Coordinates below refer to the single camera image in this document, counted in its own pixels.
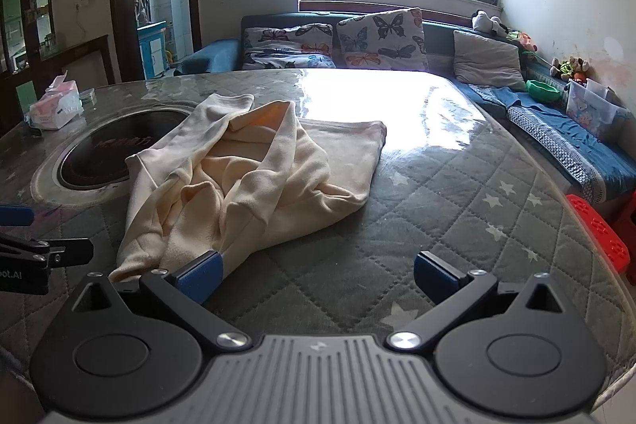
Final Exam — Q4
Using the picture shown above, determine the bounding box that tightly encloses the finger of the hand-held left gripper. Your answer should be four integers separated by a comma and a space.
0, 204, 34, 227
0, 238, 94, 267

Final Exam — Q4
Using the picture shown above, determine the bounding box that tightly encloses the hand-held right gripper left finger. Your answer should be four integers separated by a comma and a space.
70, 250, 252, 352

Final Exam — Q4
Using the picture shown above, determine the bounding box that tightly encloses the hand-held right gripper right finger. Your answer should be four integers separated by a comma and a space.
388, 250, 570, 352

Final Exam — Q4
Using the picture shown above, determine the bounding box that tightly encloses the cream fleece garment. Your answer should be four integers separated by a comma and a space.
108, 93, 387, 284

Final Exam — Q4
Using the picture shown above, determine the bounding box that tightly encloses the round black induction hob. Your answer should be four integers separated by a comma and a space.
31, 103, 196, 206

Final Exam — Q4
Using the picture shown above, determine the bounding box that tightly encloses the pink white tissue pack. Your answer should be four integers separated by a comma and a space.
29, 76, 83, 130

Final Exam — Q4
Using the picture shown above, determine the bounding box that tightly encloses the red plastic stool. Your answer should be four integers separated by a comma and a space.
565, 194, 636, 278

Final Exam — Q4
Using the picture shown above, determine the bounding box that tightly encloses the dark wooden side table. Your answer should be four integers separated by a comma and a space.
0, 34, 114, 132

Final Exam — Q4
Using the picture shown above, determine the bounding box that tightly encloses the green plastic bowl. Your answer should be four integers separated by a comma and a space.
525, 79, 562, 103

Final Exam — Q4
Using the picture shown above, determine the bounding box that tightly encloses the blue kitchen cabinet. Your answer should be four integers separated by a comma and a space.
138, 21, 168, 79

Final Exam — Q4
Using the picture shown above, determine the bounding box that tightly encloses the grey pillow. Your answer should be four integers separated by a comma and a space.
452, 29, 527, 92

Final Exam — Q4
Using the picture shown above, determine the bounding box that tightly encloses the blue sofa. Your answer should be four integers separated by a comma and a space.
174, 12, 636, 206

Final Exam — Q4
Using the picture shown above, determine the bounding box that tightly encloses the clear plastic storage box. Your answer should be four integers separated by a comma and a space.
564, 79, 634, 141

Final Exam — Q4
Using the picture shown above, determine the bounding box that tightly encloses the butterfly print pillow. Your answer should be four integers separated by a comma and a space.
242, 23, 337, 71
336, 8, 429, 72

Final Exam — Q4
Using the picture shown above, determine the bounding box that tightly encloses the brown plush toy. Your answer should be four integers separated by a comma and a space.
551, 55, 591, 82

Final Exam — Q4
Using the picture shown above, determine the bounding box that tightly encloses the green pink plush toy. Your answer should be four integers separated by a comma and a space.
507, 29, 540, 53

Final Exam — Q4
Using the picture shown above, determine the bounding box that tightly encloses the white black plush toy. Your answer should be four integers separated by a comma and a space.
471, 10, 512, 35

